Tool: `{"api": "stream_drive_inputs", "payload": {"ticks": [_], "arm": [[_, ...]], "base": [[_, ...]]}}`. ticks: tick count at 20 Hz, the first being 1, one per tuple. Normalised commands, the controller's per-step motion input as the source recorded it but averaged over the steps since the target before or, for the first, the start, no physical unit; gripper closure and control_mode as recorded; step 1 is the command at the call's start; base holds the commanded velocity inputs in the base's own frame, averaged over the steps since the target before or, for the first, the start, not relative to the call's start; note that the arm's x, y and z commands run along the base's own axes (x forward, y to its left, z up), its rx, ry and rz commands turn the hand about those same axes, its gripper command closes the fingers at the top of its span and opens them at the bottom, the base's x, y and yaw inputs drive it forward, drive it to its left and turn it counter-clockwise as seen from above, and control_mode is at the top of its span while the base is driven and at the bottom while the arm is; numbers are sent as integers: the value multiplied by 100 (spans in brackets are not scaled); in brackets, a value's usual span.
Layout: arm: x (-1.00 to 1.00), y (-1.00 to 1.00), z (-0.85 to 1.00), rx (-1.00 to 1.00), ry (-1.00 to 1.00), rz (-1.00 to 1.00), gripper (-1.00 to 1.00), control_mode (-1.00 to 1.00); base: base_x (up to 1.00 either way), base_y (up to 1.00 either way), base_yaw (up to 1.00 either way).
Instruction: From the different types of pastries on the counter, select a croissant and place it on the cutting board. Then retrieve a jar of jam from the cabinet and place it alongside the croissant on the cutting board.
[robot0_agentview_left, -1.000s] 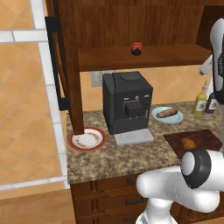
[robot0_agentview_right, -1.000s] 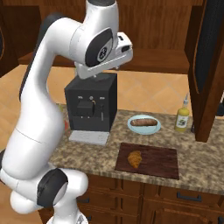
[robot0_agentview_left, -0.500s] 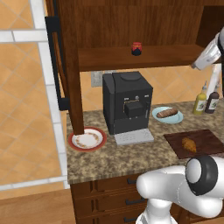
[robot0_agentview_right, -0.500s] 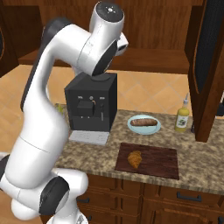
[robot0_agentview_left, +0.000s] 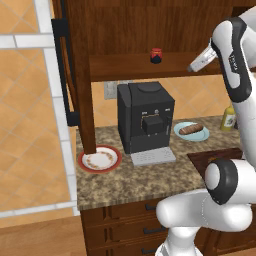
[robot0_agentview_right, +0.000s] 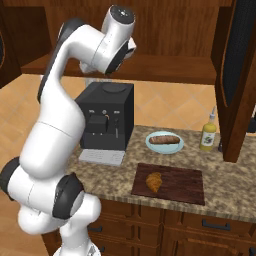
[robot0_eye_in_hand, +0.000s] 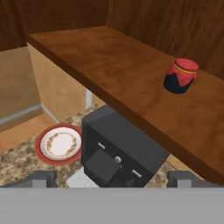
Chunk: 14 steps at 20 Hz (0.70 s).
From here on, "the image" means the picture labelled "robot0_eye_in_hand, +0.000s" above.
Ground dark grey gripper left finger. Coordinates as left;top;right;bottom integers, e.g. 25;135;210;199
2;170;57;188

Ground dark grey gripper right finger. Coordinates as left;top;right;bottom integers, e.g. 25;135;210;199
167;170;222;188

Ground jam jar with red cloth lid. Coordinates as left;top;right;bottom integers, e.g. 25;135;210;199
163;57;200;95

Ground brown wooden cabinet shelf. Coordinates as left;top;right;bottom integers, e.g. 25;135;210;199
26;25;224;186

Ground red-rimmed white plate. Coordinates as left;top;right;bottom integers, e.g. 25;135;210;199
34;123;84;166

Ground dark grey coffee machine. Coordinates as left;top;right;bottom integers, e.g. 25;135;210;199
80;104;171;188

